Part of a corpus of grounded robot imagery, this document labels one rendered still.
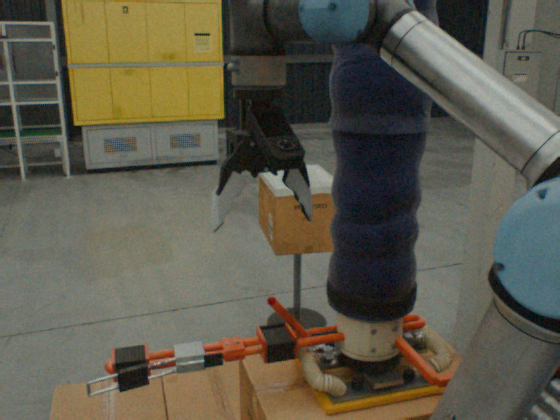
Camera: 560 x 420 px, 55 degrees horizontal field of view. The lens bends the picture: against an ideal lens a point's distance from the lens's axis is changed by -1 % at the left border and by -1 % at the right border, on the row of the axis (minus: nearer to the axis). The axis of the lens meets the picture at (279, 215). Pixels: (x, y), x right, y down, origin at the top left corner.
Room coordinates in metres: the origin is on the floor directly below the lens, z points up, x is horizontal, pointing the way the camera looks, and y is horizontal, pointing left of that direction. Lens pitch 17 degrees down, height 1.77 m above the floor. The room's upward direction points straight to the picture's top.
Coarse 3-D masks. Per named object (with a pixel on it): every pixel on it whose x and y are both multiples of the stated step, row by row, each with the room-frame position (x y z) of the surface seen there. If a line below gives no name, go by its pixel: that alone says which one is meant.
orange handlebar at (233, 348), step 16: (416, 320) 1.31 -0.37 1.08; (256, 336) 1.21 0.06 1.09; (320, 336) 1.21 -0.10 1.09; (336, 336) 1.22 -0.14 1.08; (400, 336) 1.21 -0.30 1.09; (160, 352) 1.14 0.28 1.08; (208, 352) 1.14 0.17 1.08; (224, 352) 1.14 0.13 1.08; (240, 352) 1.15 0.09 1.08; (256, 352) 1.16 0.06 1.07; (416, 352) 1.14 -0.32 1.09; (160, 368) 1.10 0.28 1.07; (416, 368) 1.10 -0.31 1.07; (432, 384) 1.03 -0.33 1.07
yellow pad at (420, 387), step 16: (352, 384) 1.16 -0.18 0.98; (368, 384) 1.18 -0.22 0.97; (400, 384) 1.18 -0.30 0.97; (416, 384) 1.18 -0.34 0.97; (320, 400) 1.13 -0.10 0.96; (336, 400) 1.12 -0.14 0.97; (352, 400) 1.12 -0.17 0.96; (368, 400) 1.12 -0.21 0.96; (384, 400) 1.13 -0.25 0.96; (400, 400) 1.14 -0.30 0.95
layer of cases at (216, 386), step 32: (96, 384) 1.80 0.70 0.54; (160, 384) 1.80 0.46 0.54; (192, 384) 1.80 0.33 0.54; (224, 384) 1.81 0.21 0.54; (64, 416) 1.61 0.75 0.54; (96, 416) 1.61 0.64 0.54; (128, 416) 1.61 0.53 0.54; (160, 416) 1.61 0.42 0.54; (192, 416) 1.61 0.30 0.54; (224, 416) 1.61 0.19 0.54
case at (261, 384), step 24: (240, 360) 1.35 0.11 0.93; (288, 360) 1.33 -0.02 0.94; (408, 360) 1.33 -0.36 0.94; (456, 360) 1.33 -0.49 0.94; (240, 384) 1.36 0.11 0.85; (264, 384) 1.22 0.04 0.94; (288, 384) 1.22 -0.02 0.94; (240, 408) 1.37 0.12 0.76; (264, 408) 1.12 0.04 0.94; (288, 408) 1.12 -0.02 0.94; (312, 408) 1.12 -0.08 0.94; (384, 408) 1.12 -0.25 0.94; (408, 408) 1.12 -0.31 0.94; (432, 408) 1.12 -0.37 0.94
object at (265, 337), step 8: (256, 328) 1.23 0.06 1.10; (264, 328) 1.24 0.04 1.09; (272, 328) 1.24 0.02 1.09; (280, 328) 1.24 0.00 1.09; (288, 328) 1.22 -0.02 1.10; (264, 336) 1.20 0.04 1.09; (272, 336) 1.20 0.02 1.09; (280, 336) 1.20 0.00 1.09; (288, 336) 1.20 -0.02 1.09; (264, 344) 1.16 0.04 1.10; (272, 344) 1.15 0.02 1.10; (280, 344) 1.16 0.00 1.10; (288, 344) 1.16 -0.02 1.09; (296, 344) 1.18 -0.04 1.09; (264, 352) 1.16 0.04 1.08; (272, 352) 1.16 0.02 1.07; (280, 352) 1.17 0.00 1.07; (288, 352) 1.17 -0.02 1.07; (296, 352) 1.18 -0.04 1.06; (264, 360) 1.16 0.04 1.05; (272, 360) 1.15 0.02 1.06; (280, 360) 1.16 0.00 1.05
